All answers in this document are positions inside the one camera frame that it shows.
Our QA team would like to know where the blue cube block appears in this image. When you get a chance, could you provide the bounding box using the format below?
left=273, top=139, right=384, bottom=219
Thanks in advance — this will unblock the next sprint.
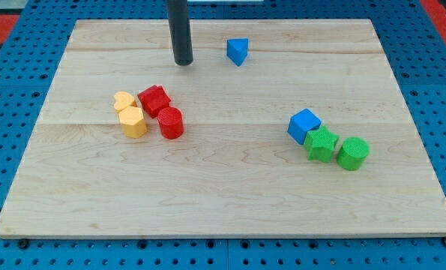
left=287, top=109, right=322, bottom=145

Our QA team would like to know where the blue triangle block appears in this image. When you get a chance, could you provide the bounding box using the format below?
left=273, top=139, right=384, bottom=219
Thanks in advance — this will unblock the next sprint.
left=226, top=38, right=249, bottom=66

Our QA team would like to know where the red cylinder block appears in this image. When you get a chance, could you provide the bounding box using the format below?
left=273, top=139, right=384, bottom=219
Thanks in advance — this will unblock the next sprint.
left=157, top=106, right=184, bottom=140

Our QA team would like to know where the light wooden board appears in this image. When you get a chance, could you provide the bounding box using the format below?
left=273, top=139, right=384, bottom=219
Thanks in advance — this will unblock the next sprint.
left=0, top=19, right=446, bottom=239

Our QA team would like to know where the yellow hexagon block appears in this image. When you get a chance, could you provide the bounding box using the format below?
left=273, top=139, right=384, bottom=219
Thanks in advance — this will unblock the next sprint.
left=118, top=106, right=148, bottom=139

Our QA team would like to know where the green star block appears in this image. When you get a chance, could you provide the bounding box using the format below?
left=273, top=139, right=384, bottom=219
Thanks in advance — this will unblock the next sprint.
left=304, top=126, right=340, bottom=163

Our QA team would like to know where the yellow heart block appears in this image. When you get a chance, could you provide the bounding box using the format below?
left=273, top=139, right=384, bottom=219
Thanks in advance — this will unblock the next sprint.
left=113, top=91, right=137, bottom=113

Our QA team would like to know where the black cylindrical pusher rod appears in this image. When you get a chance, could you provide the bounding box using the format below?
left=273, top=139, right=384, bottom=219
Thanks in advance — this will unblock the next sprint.
left=166, top=0, right=193, bottom=66

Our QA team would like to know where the green cylinder block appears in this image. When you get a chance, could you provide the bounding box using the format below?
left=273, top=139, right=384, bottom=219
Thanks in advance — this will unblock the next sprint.
left=336, top=136, right=370, bottom=171

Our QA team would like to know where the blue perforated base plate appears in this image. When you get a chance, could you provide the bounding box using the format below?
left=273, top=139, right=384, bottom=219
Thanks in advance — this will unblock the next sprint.
left=0, top=0, right=446, bottom=269

